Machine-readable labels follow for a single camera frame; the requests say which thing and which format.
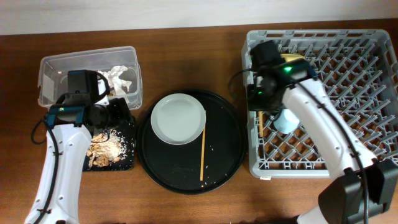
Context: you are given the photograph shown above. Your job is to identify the pale green plate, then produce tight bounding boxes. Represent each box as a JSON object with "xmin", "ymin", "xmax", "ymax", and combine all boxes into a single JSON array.
[{"xmin": 150, "ymin": 93, "xmax": 206, "ymax": 146}]

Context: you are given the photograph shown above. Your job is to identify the blue cup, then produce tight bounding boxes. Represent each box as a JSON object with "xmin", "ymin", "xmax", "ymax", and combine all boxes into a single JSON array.
[{"xmin": 273, "ymin": 109, "xmax": 300, "ymax": 134}]

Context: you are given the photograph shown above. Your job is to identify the food scraps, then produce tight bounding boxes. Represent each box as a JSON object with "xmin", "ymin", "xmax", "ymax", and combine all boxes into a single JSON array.
[{"xmin": 86, "ymin": 129, "xmax": 136, "ymax": 169}]

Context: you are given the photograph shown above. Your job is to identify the yellow bowl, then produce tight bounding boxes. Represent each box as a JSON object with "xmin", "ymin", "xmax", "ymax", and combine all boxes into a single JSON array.
[{"xmin": 280, "ymin": 54, "xmax": 305, "ymax": 62}]

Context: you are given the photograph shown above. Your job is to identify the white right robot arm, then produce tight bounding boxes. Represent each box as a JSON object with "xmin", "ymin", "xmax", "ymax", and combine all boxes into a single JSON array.
[{"xmin": 247, "ymin": 40, "xmax": 397, "ymax": 223}]

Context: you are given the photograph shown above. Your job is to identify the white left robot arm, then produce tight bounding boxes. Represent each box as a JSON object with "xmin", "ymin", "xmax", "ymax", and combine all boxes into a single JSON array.
[{"xmin": 25, "ymin": 70, "xmax": 133, "ymax": 223}]

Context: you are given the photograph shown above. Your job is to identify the round black tray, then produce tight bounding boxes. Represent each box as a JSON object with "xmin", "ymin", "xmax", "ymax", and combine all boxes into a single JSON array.
[{"xmin": 136, "ymin": 89, "xmax": 248, "ymax": 194}]

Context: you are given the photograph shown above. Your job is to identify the rectangular black tray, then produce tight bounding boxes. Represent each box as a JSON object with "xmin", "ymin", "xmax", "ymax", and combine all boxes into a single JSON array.
[{"xmin": 82, "ymin": 114, "xmax": 137, "ymax": 172}]

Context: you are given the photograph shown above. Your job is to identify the crumpled white tissue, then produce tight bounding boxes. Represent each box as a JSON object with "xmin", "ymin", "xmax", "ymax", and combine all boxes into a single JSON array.
[{"xmin": 98, "ymin": 65, "xmax": 132, "ymax": 96}]

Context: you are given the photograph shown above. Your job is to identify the clear plastic bin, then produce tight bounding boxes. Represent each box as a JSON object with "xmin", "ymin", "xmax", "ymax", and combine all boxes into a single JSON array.
[{"xmin": 37, "ymin": 46, "xmax": 143, "ymax": 110}]

